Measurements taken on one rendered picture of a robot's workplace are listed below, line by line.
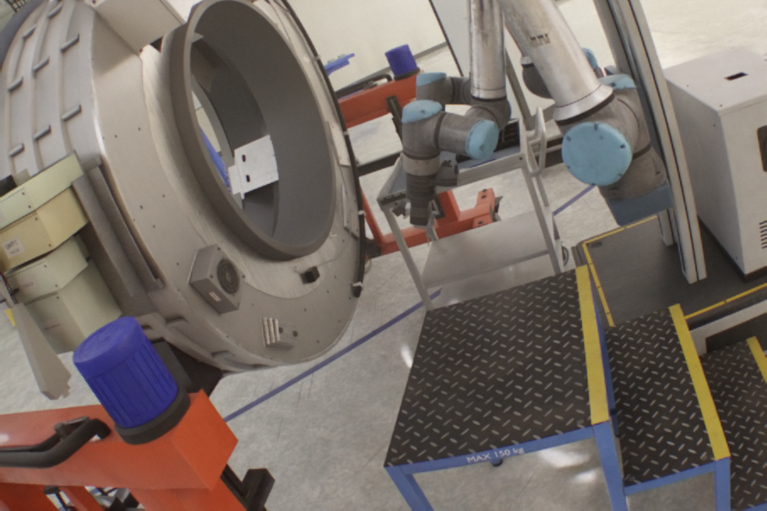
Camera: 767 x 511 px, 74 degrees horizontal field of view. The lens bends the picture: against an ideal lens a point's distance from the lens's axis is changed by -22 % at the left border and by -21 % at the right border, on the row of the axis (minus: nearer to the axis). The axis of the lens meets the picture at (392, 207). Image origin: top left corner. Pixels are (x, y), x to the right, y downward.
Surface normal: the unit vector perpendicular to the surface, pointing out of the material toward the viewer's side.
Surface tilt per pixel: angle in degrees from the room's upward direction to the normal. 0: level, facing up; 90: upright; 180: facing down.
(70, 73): 59
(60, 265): 90
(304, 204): 29
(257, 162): 63
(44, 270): 90
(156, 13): 125
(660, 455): 0
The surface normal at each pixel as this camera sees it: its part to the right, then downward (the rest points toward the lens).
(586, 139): -0.43, 0.54
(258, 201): -0.39, -0.28
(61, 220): 0.91, -0.29
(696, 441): -0.38, -0.87
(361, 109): -0.18, 0.40
